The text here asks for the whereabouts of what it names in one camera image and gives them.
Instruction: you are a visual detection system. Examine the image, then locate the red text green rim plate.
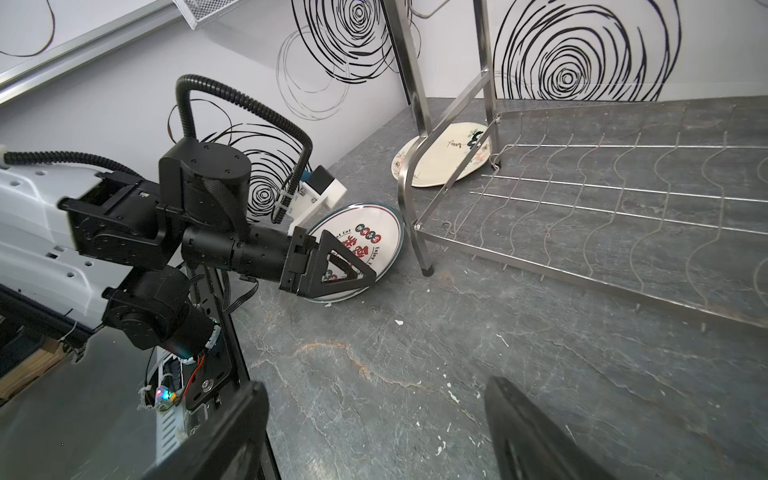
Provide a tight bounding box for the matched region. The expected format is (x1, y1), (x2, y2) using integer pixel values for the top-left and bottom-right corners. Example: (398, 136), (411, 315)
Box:
(309, 203), (405, 281)

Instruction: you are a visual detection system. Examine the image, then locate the cream floral plate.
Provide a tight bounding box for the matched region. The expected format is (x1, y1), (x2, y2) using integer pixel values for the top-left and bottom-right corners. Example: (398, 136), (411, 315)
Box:
(390, 122), (491, 188)

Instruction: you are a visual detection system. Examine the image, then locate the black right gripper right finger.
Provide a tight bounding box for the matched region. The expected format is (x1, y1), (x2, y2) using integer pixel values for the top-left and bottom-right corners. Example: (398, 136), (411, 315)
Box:
(484, 376), (614, 479)

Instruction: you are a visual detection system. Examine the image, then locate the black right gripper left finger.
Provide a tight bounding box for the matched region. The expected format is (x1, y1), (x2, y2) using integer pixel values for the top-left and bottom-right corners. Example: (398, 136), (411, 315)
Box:
(144, 382), (269, 480)

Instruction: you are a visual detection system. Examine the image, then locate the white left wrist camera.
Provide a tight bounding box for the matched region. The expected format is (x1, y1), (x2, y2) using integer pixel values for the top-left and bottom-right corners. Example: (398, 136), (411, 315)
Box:
(287, 165), (347, 236)

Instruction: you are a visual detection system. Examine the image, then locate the white wire wall shelf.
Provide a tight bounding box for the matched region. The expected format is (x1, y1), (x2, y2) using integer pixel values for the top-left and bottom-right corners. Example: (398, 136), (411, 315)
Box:
(173, 0), (240, 30)

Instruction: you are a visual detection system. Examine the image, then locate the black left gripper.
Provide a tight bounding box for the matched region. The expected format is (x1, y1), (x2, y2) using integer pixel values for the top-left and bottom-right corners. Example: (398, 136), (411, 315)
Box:
(159, 137), (377, 298)

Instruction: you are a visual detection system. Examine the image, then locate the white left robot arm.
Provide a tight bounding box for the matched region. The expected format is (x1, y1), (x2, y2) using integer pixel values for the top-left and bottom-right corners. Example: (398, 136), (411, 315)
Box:
(1, 138), (376, 359)

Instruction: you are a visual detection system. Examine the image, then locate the stainless steel dish rack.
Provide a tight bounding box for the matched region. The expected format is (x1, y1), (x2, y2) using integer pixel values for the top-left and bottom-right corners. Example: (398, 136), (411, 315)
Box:
(382, 1), (767, 332)

